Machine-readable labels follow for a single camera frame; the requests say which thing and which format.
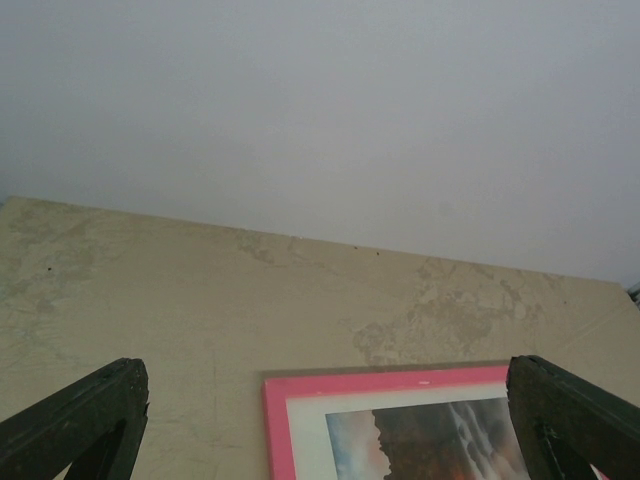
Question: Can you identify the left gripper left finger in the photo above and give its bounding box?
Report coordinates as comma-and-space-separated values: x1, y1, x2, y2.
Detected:
1, 358, 149, 479

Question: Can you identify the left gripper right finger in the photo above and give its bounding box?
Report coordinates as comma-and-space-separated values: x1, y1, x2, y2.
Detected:
506, 355, 639, 479

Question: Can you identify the pink wooden picture frame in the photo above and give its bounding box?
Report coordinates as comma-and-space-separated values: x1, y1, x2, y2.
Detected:
262, 362, 508, 479

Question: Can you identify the sunset landscape photo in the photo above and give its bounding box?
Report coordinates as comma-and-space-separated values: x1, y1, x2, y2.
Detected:
326, 397, 529, 479

